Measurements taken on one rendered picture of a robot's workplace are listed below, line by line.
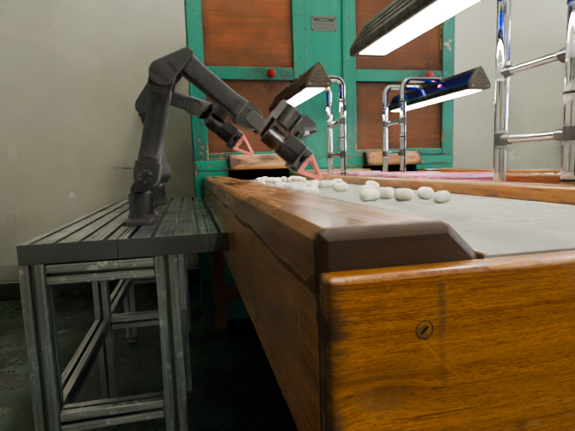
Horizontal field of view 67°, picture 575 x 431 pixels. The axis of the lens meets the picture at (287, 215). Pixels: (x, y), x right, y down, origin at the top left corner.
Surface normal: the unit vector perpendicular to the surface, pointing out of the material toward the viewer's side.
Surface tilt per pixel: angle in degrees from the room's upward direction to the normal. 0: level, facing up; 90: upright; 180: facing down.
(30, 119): 90
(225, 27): 90
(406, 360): 94
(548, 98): 90
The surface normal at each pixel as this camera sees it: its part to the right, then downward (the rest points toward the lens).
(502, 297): 0.22, 0.11
